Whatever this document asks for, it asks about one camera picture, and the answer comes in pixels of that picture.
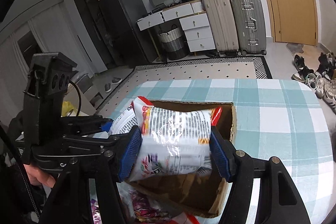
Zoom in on white snack bag red ends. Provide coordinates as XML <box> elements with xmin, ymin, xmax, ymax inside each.
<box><xmin>128</xmin><ymin>97</ymin><xmax>222</xmax><ymax>181</ymax></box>

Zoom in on purple grape candy bag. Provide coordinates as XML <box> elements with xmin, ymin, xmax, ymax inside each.
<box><xmin>90</xmin><ymin>181</ymin><xmax>185</xmax><ymax>224</ymax></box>

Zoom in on person's left hand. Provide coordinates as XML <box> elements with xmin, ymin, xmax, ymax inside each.
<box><xmin>24</xmin><ymin>164</ymin><xmax>55</xmax><ymax>188</ymax></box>

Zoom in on brown cardboard SF box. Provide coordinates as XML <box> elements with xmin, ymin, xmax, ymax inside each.
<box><xmin>126</xmin><ymin>100</ymin><xmax>237</xmax><ymax>218</ymax></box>

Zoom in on grey slippers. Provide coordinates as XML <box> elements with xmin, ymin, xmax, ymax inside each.
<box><xmin>104</xmin><ymin>77</ymin><xmax>122</xmax><ymax>93</ymax></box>

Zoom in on teal plaid tablecloth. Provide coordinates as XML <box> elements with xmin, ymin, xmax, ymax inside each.
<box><xmin>99</xmin><ymin>79</ymin><xmax>334</xmax><ymax>223</ymax></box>

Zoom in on patterned floor rug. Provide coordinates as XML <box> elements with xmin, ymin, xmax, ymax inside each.
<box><xmin>96</xmin><ymin>55</ymin><xmax>272</xmax><ymax>117</ymax></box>

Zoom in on striped laundry basket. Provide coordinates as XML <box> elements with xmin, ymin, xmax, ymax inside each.
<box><xmin>158</xmin><ymin>24</ymin><xmax>187</xmax><ymax>61</ymax></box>

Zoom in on black refrigerator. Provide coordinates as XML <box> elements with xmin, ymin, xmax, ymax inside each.
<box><xmin>99</xmin><ymin>0</ymin><xmax>158</xmax><ymax>67</ymax></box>

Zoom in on shoes on floor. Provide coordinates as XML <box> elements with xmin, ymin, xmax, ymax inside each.
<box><xmin>291</xmin><ymin>52</ymin><xmax>335</xmax><ymax>113</ymax></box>

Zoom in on white drawer dresser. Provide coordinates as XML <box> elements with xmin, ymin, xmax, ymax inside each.
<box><xmin>137</xmin><ymin>0</ymin><xmax>215</xmax><ymax>52</ymax></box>

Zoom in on silver hard suitcase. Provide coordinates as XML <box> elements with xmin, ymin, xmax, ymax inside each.
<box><xmin>230</xmin><ymin>0</ymin><xmax>266</xmax><ymax>55</ymax></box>

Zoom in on beige hard suitcase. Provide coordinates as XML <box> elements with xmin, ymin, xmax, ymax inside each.
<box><xmin>203</xmin><ymin>0</ymin><xmax>239</xmax><ymax>55</ymax></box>

